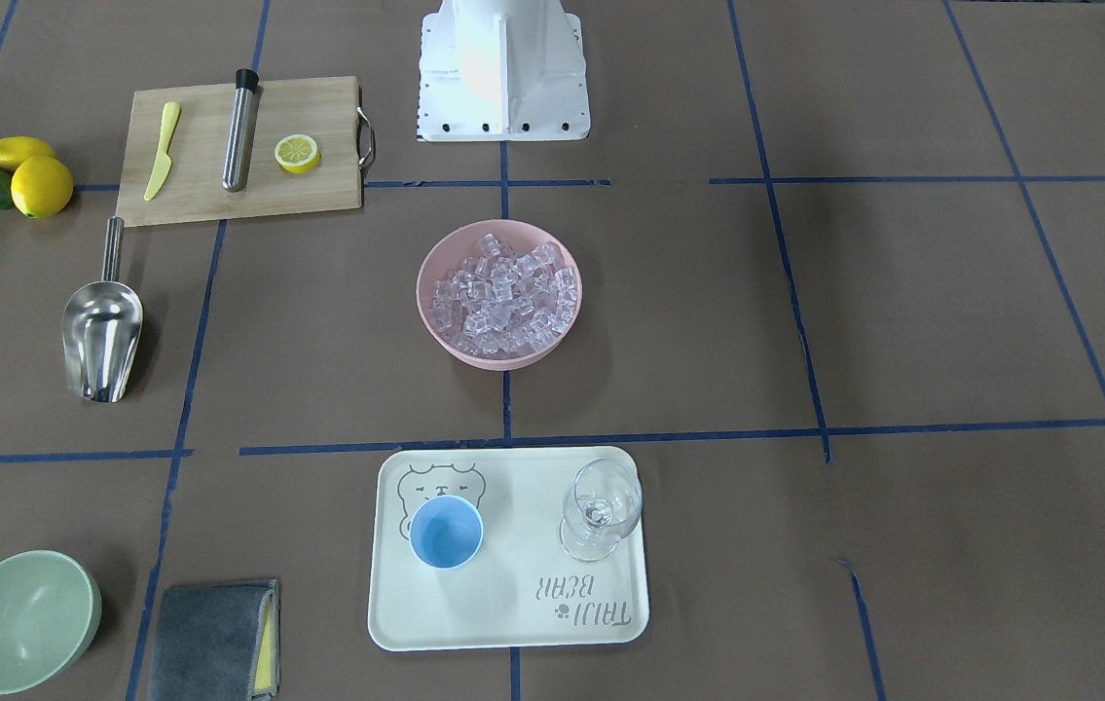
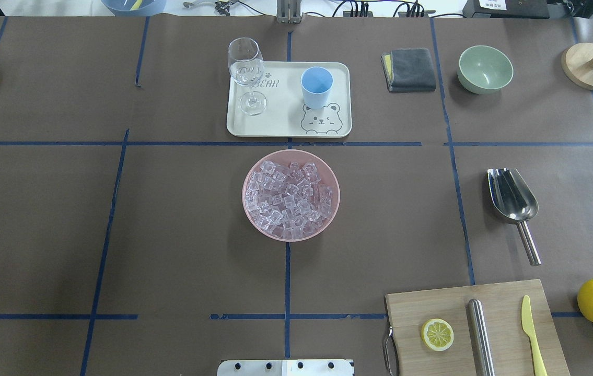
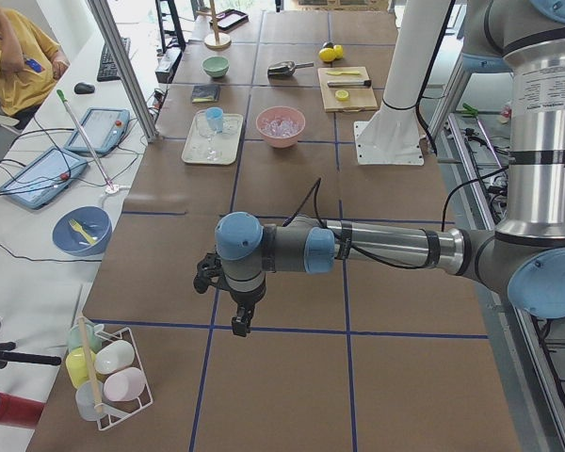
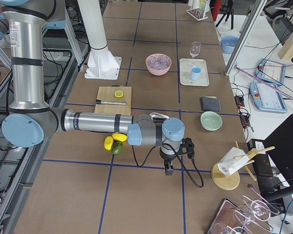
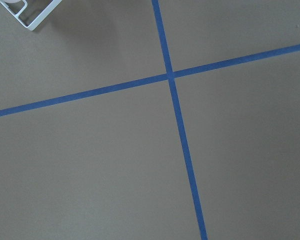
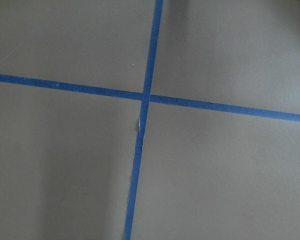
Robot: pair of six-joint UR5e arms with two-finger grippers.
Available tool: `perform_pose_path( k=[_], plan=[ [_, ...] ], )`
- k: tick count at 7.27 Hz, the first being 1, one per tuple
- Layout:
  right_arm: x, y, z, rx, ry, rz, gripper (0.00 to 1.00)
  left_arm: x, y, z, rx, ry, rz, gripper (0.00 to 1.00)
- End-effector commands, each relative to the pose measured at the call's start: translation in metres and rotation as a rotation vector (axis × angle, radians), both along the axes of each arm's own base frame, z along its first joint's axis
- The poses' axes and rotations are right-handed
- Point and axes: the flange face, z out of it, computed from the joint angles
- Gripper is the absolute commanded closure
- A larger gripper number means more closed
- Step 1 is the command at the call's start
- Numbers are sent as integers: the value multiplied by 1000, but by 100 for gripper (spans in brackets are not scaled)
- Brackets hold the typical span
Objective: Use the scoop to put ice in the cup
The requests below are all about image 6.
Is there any blue tape line crosswise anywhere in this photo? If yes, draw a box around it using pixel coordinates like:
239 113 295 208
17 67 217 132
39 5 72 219
0 74 300 123

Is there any blue tape line lengthwise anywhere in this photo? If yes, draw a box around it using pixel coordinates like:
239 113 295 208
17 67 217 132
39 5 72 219
123 0 163 240

